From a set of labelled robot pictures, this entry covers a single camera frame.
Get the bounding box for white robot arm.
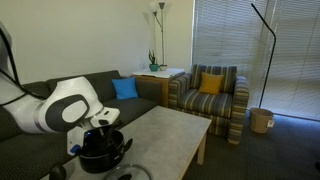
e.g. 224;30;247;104
0;22;120;155

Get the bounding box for blue throw pillow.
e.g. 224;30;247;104
112;77;138;100

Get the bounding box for beige wicker waste basket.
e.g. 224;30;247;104
250;108;273;134

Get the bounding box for white window blinds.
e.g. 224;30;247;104
192;0;320;120

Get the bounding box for striped armchair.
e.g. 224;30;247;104
168;64;249;144

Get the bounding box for mustard yellow cushion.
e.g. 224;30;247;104
199;73;224;95

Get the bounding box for small white bowl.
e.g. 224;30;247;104
159;65;168;71

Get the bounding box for black plastic ladle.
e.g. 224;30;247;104
49;165;66;180

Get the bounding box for white floor lamp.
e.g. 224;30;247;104
149;0;166;65

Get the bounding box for glass pot lid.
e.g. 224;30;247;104
103;164;153;180

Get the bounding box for teal potted plant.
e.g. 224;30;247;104
148;51;159;72

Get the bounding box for black bent floor lamp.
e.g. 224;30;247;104
250;2;277;110

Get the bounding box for wooden side table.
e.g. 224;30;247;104
132;68;185;107

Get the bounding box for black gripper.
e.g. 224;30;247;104
83;126;116;155

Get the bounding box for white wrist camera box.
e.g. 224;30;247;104
67;126;86;155

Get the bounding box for black cooking pot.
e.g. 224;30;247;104
77;130;133;173

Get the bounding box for grey coffee table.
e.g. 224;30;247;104
40;105;213;180

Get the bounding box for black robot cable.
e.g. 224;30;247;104
0;28;46;107

